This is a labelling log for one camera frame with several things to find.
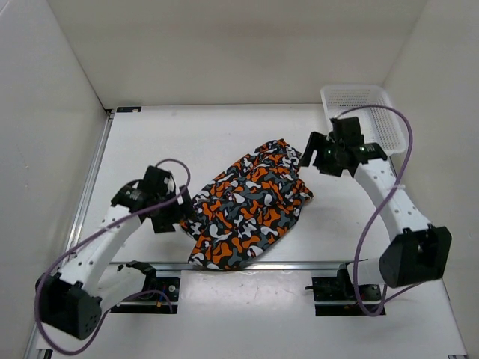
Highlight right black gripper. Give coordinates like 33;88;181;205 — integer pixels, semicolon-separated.
297;132;343;178

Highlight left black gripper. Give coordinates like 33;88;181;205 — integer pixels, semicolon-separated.
151;184;199;233

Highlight orange camouflage shorts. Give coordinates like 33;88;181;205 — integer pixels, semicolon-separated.
180;139;314;271

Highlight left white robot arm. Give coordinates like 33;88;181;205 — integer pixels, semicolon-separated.
34;165;194;340

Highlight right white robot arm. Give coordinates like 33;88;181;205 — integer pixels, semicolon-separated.
300;117;452;299

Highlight white plastic basket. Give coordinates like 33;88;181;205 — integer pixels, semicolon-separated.
320;85;407;156

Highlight black corner label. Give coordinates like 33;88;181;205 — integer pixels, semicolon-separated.
116;106;142;113

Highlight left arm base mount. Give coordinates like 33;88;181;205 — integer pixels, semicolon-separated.
110;261;180;315

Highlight aluminium left side rail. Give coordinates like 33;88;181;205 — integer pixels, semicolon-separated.
65;109;115;251

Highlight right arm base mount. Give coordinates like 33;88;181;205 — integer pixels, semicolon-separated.
305;268;382;317

